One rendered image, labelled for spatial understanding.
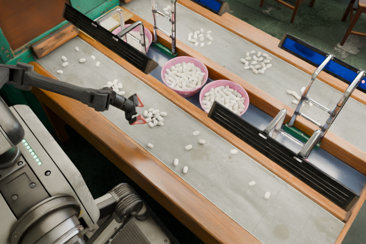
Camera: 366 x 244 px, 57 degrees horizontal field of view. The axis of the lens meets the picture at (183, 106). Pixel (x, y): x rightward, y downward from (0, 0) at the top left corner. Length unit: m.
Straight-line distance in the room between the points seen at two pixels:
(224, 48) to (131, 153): 0.91
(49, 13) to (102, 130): 0.77
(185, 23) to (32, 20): 0.93
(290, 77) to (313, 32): 1.61
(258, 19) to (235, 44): 1.46
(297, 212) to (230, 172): 0.33
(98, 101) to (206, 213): 0.66
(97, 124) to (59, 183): 0.94
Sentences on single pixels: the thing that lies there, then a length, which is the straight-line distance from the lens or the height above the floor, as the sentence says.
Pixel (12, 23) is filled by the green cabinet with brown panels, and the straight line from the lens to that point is 2.04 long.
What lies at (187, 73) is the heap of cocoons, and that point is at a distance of 1.98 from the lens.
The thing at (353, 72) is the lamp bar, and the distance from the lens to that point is 1.70.
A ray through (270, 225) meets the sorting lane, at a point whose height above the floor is 0.74.
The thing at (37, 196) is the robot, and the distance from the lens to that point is 0.87.
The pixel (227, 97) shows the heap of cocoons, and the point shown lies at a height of 0.74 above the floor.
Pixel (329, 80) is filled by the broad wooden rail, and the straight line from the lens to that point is 2.10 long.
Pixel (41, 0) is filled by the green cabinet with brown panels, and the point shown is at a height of 1.07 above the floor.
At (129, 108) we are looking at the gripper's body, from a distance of 1.51.
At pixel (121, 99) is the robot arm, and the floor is 1.05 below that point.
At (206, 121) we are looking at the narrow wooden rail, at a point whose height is 0.76.
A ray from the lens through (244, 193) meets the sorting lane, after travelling 1.61.
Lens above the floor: 2.20
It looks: 53 degrees down
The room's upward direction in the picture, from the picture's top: 1 degrees clockwise
